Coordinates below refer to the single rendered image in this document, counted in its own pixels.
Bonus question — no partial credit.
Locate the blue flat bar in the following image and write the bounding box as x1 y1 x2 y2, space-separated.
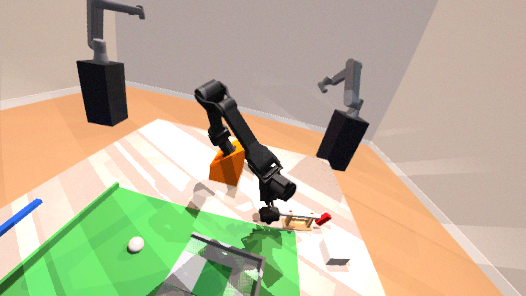
0 198 43 237

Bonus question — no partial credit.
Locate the white golf ball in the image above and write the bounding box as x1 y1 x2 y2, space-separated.
128 237 144 253

